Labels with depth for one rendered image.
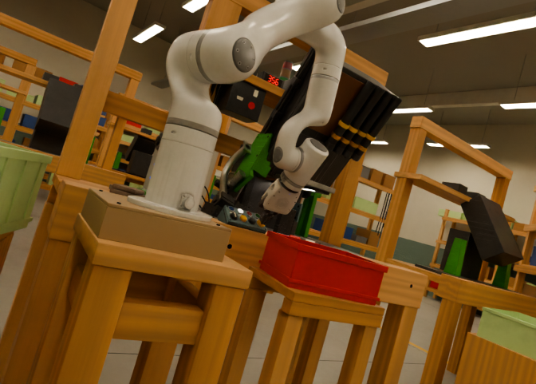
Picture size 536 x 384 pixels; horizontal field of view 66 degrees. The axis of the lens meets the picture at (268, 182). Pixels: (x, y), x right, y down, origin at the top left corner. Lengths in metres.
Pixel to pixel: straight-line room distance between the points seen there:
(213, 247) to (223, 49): 0.41
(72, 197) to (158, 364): 0.48
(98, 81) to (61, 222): 0.77
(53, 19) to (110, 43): 9.92
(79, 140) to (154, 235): 1.03
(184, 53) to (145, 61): 11.08
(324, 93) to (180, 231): 0.65
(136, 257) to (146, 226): 0.06
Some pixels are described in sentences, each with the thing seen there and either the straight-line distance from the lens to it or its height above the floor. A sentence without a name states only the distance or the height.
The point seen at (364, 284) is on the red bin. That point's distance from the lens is 1.26.
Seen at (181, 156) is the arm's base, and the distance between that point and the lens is 0.89.
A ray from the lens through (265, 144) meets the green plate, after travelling 1.62.
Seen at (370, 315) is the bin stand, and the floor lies 0.77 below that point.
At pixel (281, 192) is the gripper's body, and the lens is 1.29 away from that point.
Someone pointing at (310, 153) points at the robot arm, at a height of 1.18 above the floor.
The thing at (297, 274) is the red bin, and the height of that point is 0.84.
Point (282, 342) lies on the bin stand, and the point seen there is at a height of 0.67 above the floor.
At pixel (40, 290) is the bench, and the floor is 0.61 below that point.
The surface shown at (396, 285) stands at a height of 0.83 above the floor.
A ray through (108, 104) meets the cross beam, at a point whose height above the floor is 1.22.
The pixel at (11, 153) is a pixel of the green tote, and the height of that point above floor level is 0.95.
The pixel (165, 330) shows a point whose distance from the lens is 0.87.
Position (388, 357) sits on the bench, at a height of 0.52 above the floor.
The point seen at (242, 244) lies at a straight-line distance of 1.36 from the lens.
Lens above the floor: 0.99
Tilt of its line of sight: 3 degrees up
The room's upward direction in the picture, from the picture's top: 16 degrees clockwise
